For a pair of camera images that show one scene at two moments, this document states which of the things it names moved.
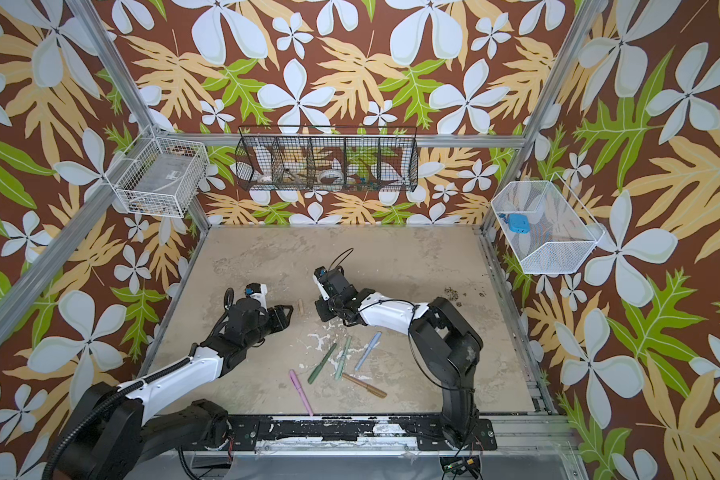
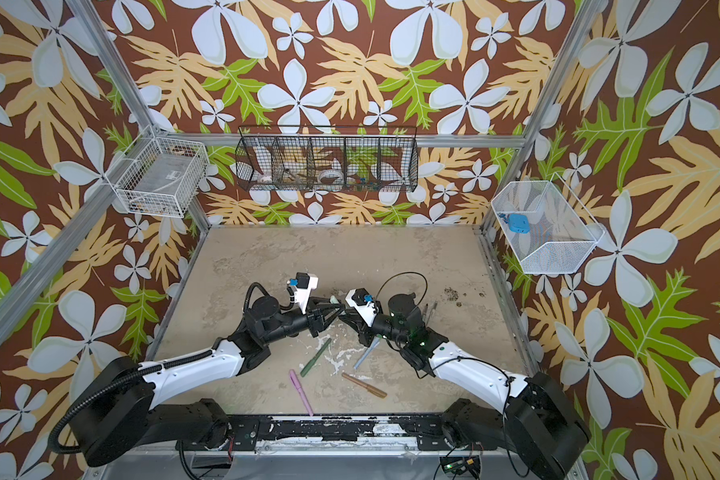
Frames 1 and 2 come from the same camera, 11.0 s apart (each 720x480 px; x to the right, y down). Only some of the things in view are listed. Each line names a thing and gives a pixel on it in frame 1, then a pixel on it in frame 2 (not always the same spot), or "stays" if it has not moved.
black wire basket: x=327 y=158 stays
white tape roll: x=331 y=172 stays
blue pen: x=367 y=350 stays
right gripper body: x=330 y=306 → x=361 y=321
